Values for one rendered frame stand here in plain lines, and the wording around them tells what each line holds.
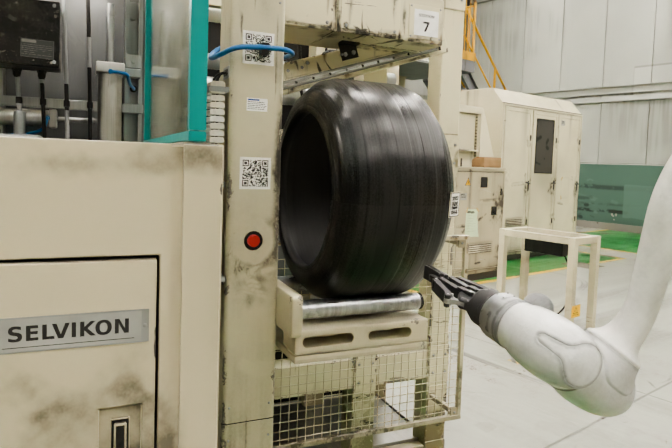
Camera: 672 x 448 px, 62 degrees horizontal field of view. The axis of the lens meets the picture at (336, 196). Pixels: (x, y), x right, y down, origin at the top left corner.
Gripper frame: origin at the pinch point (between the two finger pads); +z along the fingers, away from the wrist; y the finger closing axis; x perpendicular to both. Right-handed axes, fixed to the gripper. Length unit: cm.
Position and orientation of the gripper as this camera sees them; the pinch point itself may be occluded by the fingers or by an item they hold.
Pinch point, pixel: (435, 276)
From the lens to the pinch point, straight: 125.1
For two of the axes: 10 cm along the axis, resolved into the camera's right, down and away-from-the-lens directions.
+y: -9.1, -0.1, -4.0
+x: -0.9, 9.8, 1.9
